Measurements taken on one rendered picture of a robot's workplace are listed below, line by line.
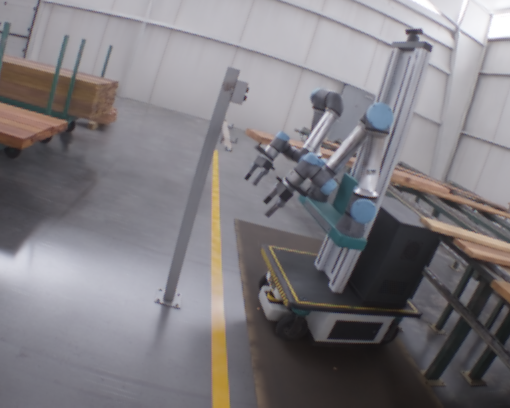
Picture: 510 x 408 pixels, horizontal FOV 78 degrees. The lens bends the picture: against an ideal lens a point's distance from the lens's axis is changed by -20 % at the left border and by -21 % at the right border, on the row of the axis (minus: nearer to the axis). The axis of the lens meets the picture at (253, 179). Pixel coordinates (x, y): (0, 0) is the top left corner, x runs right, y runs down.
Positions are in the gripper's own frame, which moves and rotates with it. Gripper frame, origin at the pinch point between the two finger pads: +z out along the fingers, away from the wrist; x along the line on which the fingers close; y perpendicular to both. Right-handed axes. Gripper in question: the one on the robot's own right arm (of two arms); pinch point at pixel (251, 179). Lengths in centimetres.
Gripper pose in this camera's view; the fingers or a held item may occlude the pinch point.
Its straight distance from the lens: 216.4
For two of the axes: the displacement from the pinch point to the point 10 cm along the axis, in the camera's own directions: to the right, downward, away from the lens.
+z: -6.0, 8.0, -0.5
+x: -3.5, -2.1, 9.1
